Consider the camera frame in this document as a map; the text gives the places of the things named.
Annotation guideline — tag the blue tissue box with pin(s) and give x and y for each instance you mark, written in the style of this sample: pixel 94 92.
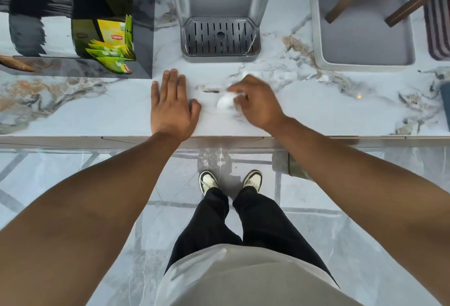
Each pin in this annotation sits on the blue tissue box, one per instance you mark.
pixel 446 105

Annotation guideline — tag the person's left shoe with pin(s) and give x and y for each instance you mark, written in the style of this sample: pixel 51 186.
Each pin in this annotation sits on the person's left shoe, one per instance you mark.
pixel 208 182

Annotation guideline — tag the person's right hand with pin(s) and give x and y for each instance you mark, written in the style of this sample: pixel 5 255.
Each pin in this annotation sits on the person's right hand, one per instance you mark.
pixel 260 105

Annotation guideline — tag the yellow green tea packets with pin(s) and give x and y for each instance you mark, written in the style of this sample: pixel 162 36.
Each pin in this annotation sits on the yellow green tea packets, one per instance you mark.
pixel 112 60

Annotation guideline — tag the glossy black organizer box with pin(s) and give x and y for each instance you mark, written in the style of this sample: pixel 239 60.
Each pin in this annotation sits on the glossy black organizer box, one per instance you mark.
pixel 142 46

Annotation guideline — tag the red popcorn machine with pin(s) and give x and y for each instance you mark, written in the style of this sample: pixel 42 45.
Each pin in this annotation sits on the red popcorn machine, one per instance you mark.
pixel 439 32

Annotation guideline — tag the person's right shoe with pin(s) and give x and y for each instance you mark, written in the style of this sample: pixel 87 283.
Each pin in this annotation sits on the person's right shoe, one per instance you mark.
pixel 253 180

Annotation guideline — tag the black lined trash bin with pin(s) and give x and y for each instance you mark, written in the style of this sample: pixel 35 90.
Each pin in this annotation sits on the black lined trash bin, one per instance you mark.
pixel 297 170

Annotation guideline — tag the person's shoe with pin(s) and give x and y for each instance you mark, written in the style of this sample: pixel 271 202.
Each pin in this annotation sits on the person's shoe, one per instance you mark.
pixel 208 182
pixel 253 180

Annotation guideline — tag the black trousers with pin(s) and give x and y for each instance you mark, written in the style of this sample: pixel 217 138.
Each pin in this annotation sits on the black trousers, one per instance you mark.
pixel 207 225

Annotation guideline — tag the person's right forearm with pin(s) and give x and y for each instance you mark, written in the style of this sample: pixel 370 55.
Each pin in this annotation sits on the person's right forearm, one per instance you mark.
pixel 369 193

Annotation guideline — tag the person's left hand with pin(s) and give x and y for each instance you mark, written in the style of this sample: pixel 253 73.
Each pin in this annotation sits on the person's left hand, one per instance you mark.
pixel 172 112

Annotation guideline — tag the white marble countertop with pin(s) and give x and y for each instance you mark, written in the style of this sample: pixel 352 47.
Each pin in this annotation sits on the white marble countertop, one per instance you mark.
pixel 88 116

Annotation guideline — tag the person's left forearm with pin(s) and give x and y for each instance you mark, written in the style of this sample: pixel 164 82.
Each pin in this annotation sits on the person's left forearm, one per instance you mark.
pixel 88 218

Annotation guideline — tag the grey shirt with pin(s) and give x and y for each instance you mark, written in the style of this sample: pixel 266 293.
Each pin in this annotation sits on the grey shirt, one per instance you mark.
pixel 253 281

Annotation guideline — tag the grey slotted drip tray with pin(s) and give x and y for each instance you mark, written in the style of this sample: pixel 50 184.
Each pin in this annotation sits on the grey slotted drip tray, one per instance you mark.
pixel 219 58

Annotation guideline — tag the white tissue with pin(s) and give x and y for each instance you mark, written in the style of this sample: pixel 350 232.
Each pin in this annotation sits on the white tissue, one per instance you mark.
pixel 225 102

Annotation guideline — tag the grey white tray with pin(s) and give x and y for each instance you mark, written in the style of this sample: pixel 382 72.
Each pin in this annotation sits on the grey white tray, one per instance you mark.
pixel 362 46

